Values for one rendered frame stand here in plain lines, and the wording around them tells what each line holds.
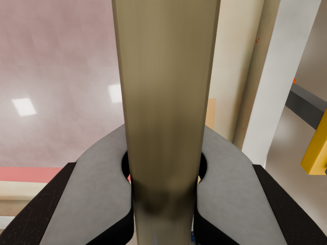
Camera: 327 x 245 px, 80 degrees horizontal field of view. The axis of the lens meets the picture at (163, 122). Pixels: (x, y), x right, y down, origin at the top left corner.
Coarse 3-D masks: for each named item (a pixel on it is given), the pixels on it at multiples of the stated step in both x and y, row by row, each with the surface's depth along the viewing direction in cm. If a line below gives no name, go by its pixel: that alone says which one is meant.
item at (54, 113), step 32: (0, 96) 27; (32, 96) 27; (64, 96) 27; (96, 96) 27; (0, 128) 29; (32, 128) 29; (64, 128) 29; (96, 128) 29; (0, 160) 32; (32, 160) 32; (64, 160) 32
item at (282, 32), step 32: (288, 0) 18; (320, 0) 18; (288, 32) 19; (256, 64) 22; (288, 64) 21; (256, 96) 23; (256, 128) 25; (256, 160) 28; (0, 224) 36; (192, 224) 35
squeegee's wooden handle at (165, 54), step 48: (144, 0) 5; (192, 0) 5; (144, 48) 5; (192, 48) 5; (144, 96) 6; (192, 96) 6; (144, 144) 7; (192, 144) 7; (144, 192) 8; (192, 192) 9; (144, 240) 10
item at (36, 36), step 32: (0, 0) 21; (32, 0) 21; (64, 0) 21; (96, 0) 21; (0, 32) 23; (32, 32) 23; (64, 32) 23; (96, 32) 23; (0, 64) 24; (32, 64) 24; (64, 64) 24; (96, 64) 24
